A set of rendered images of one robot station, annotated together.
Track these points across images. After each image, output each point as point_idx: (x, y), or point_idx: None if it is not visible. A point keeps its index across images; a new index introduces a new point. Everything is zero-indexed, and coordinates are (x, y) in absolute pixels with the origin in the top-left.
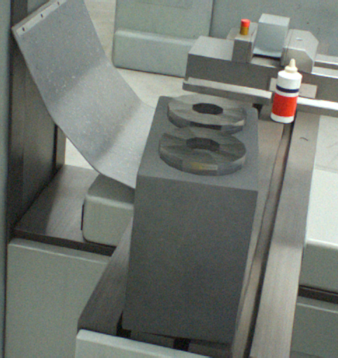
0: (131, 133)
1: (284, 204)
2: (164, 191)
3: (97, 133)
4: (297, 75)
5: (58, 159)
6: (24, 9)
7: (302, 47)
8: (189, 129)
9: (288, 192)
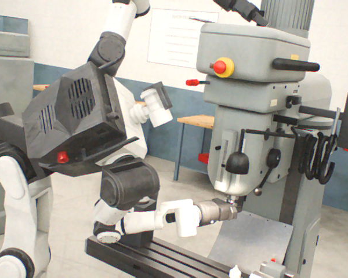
0: (242, 271)
1: (156, 263)
2: None
3: (228, 255)
4: (232, 271)
5: None
6: (239, 205)
7: (256, 274)
8: None
9: (164, 267)
